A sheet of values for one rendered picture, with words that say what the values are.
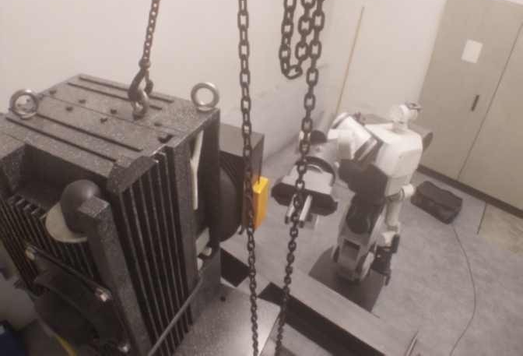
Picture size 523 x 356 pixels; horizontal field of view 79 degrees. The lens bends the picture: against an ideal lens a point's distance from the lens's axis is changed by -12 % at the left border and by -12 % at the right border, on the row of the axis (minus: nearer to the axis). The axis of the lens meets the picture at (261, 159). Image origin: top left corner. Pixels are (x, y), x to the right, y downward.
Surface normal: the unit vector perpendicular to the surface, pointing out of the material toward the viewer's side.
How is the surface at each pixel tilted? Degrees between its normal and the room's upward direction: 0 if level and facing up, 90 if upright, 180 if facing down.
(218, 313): 0
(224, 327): 0
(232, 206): 90
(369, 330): 0
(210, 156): 90
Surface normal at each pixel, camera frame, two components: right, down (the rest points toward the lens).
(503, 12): -0.61, 0.42
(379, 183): -0.17, 0.50
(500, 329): 0.07, -0.81
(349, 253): -0.14, -0.57
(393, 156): -0.13, 0.31
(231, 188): -0.40, 0.51
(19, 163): 0.92, 0.28
